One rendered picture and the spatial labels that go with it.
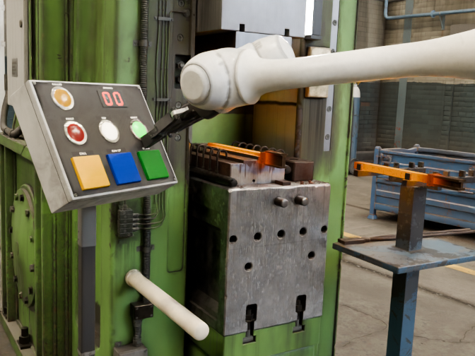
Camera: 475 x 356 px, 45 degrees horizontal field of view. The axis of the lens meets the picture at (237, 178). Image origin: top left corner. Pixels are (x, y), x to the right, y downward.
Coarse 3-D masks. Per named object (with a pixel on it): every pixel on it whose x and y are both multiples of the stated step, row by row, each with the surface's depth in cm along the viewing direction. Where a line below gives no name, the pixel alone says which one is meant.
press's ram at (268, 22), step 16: (208, 0) 169; (224, 0) 163; (240, 0) 165; (256, 0) 168; (272, 0) 171; (288, 0) 174; (304, 0) 177; (208, 16) 169; (224, 16) 163; (240, 16) 166; (256, 16) 169; (272, 16) 172; (288, 16) 175; (304, 16) 178; (208, 32) 174; (256, 32) 170; (272, 32) 172; (288, 32) 176; (304, 32) 178
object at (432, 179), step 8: (368, 168) 187; (376, 168) 184; (384, 168) 181; (392, 168) 179; (400, 176) 175; (416, 176) 169; (424, 176) 167; (432, 176) 164; (440, 176) 162; (432, 184) 164; (440, 184) 162; (448, 184) 160; (456, 184) 158
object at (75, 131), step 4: (72, 124) 126; (76, 124) 127; (68, 128) 125; (72, 128) 126; (76, 128) 127; (80, 128) 128; (68, 132) 125; (72, 132) 125; (76, 132) 126; (80, 132) 127; (72, 136) 125; (76, 136) 126; (80, 136) 127; (76, 140) 126; (80, 140) 126
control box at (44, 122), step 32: (32, 96) 123; (96, 96) 136; (128, 96) 145; (32, 128) 124; (64, 128) 125; (96, 128) 132; (128, 128) 140; (64, 160) 121; (64, 192) 120; (96, 192) 124; (128, 192) 133
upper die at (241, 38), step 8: (224, 32) 172; (232, 32) 168; (240, 32) 167; (248, 32) 168; (200, 40) 185; (208, 40) 180; (216, 40) 176; (224, 40) 172; (232, 40) 168; (240, 40) 167; (248, 40) 169; (288, 40) 176; (200, 48) 185; (208, 48) 180; (216, 48) 176
